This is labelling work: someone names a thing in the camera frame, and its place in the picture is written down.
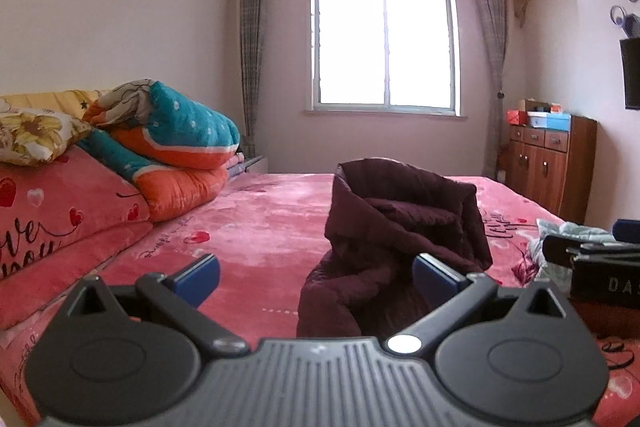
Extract purple down jacket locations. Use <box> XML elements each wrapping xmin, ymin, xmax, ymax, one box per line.
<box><xmin>296</xmin><ymin>158</ymin><xmax>492</xmax><ymax>340</ymax></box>

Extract light green quilted jacket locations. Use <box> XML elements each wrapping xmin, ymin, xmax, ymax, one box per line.
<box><xmin>528</xmin><ymin>219</ymin><xmax>615</xmax><ymax>295</ymax></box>

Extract brown wooden dresser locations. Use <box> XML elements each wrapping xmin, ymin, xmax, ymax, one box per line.
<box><xmin>506</xmin><ymin>114</ymin><xmax>598</xmax><ymax>225</ymax></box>

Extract pink heart-print pillow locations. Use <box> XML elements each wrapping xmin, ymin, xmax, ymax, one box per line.
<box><xmin>1</xmin><ymin>146</ymin><xmax>152</xmax><ymax>329</ymax></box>

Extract orange teal folded quilt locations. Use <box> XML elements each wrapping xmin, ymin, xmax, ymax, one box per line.
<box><xmin>79</xmin><ymin>79</ymin><xmax>241</xmax><ymax>223</ymax></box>

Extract blue box on dresser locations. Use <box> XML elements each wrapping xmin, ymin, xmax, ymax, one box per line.
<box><xmin>527</xmin><ymin>112</ymin><xmax>572</xmax><ymax>132</ymax></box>

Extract red box on dresser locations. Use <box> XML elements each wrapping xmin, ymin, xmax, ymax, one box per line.
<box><xmin>506</xmin><ymin>109</ymin><xmax>528</xmax><ymax>126</ymax></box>

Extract yellow floral pillow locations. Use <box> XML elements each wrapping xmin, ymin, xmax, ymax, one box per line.
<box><xmin>1</xmin><ymin>90</ymin><xmax>105</xmax><ymax>166</ymax></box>

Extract right plaid curtain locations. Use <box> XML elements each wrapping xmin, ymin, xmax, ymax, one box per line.
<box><xmin>476</xmin><ymin>0</ymin><xmax>508</xmax><ymax>179</ymax></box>

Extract plaid curtain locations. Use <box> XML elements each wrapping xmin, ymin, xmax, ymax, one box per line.
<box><xmin>238</xmin><ymin>0</ymin><xmax>266</xmax><ymax>157</ymax></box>
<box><xmin>476</xmin><ymin>0</ymin><xmax>508</xmax><ymax>179</ymax></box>

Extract left plaid curtain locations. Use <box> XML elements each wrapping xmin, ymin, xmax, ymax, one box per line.
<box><xmin>238</xmin><ymin>0</ymin><xmax>266</xmax><ymax>157</ymax></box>

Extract black wall television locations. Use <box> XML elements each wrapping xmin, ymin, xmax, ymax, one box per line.
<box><xmin>620</xmin><ymin>37</ymin><xmax>640</xmax><ymax>110</ymax></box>

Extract round wall decorations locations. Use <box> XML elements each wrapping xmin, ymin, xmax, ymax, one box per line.
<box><xmin>610</xmin><ymin>0</ymin><xmax>640</xmax><ymax>38</ymax></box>

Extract window with white frame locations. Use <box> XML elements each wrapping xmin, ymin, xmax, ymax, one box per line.
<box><xmin>309</xmin><ymin>0</ymin><xmax>460</xmax><ymax>116</ymax></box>

